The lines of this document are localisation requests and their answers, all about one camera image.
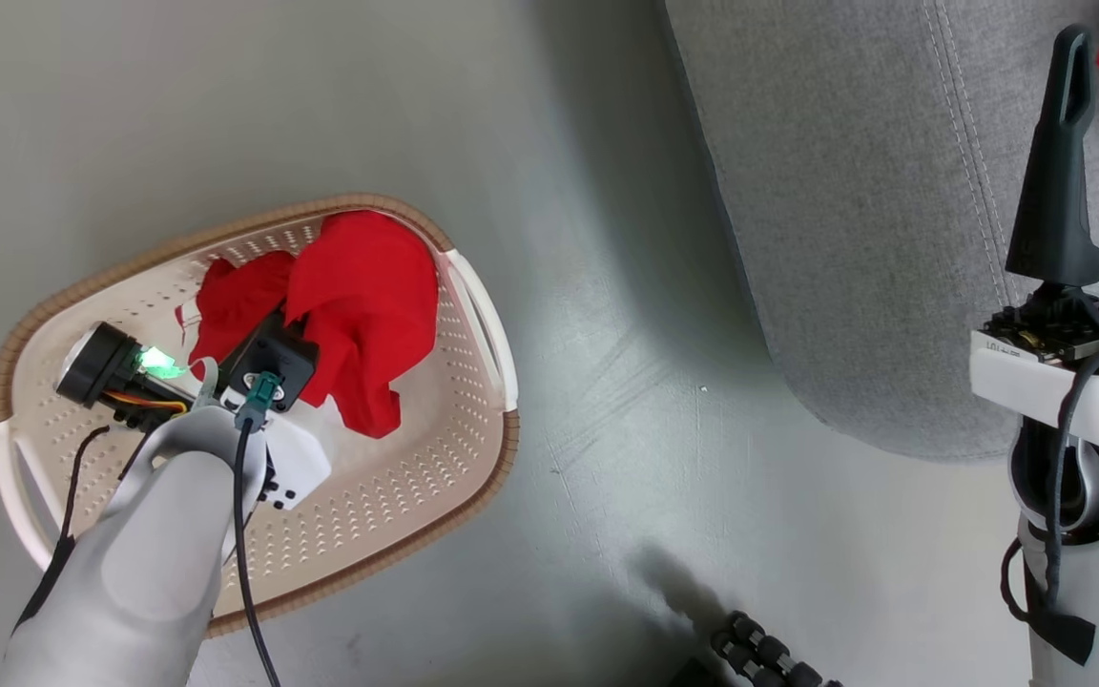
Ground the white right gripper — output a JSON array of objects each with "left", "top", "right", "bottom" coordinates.
[{"left": 969, "top": 24, "right": 1099, "bottom": 461}]

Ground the cream perforated laundry basket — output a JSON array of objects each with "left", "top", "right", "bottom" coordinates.
[{"left": 0, "top": 194, "right": 520, "bottom": 638}]

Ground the grey fabric sofa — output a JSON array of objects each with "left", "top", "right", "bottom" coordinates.
[{"left": 664, "top": 0, "right": 1099, "bottom": 462}]

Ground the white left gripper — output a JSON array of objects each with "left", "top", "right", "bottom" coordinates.
[{"left": 55, "top": 323, "right": 333, "bottom": 511}]

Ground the black ribbed hose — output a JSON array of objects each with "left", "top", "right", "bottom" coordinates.
[{"left": 672, "top": 611, "right": 844, "bottom": 687}]

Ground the black cable with strap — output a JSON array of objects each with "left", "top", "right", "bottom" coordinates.
[{"left": 1000, "top": 320, "right": 1099, "bottom": 667}]

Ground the plain red garment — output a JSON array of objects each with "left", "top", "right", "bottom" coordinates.
[{"left": 176, "top": 210, "right": 441, "bottom": 440}]

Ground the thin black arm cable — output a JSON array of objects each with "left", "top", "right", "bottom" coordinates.
[{"left": 13, "top": 427, "right": 112, "bottom": 631}]

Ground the black cable with teal plug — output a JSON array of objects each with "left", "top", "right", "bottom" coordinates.
[{"left": 230, "top": 372, "right": 283, "bottom": 687}]

